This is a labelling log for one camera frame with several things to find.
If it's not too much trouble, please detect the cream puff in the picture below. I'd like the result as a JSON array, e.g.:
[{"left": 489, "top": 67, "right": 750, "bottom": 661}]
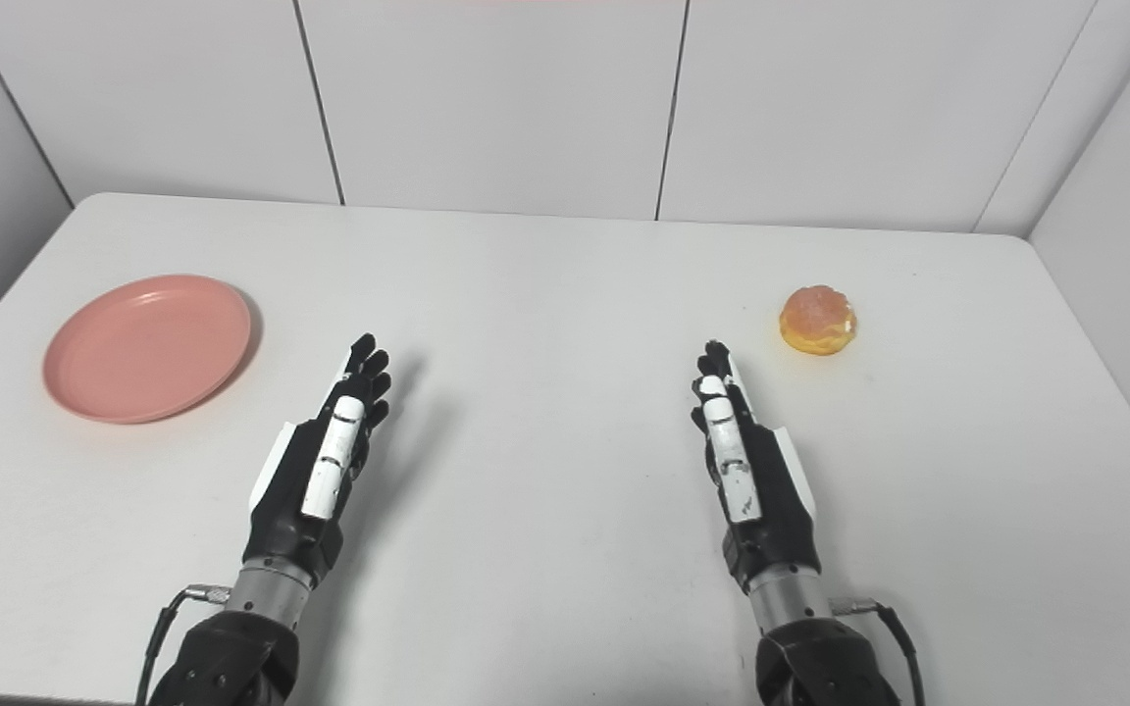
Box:
[{"left": 779, "top": 285, "right": 858, "bottom": 356}]

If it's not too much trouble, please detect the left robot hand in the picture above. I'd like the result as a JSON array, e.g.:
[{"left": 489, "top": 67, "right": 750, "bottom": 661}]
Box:
[{"left": 242, "top": 333, "right": 393, "bottom": 590}]

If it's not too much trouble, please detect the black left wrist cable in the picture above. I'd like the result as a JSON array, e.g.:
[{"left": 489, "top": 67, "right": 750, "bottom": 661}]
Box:
[{"left": 136, "top": 583, "right": 232, "bottom": 706}]

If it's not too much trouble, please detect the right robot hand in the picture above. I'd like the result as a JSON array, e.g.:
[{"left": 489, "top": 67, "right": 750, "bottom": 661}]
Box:
[{"left": 691, "top": 340, "right": 823, "bottom": 595}]

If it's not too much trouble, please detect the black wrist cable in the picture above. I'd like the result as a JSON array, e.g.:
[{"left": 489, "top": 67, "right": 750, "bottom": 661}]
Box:
[
  {"left": 828, "top": 596, "right": 925, "bottom": 706},
  {"left": 136, "top": 583, "right": 232, "bottom": 706}
]

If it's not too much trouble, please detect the pink plate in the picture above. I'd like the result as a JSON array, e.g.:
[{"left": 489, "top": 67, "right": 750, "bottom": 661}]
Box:
[{"left": 42, "top": 275, "right": 253, "bottom": 425}]

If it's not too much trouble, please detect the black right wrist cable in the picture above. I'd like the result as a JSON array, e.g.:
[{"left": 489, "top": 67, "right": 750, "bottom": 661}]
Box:
[{"left": 828, "top": 596, "right": 925, "bottom": 706}]

